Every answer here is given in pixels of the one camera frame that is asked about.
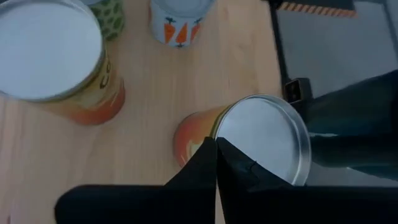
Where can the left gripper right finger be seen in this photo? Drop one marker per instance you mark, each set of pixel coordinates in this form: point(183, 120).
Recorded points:
point(280, 205)

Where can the carrot print can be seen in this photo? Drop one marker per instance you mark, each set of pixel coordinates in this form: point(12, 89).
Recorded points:
point(180, 28)

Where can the black metal table frame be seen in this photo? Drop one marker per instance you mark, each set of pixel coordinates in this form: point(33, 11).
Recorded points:
point(280, 46)

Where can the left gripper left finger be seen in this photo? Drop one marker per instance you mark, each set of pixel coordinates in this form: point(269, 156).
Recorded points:
point(155, 205)

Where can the black square bracket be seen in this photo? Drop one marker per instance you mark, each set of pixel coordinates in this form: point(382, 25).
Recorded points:
point(297, 90)

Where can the peach orange label can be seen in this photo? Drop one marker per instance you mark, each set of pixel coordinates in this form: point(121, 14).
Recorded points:
point(264, 137)

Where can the wooden shelf with black legs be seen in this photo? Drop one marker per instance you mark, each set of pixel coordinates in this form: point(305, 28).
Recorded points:
point(149, 93)

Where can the orange red label can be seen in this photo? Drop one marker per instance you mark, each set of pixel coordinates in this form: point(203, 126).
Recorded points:
point(46, 49)

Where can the orange black hazard tape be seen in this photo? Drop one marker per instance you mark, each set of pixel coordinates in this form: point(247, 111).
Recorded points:
point(311, 8)

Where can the green pea print can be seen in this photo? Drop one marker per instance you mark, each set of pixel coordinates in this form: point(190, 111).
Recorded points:
point(110, 21)

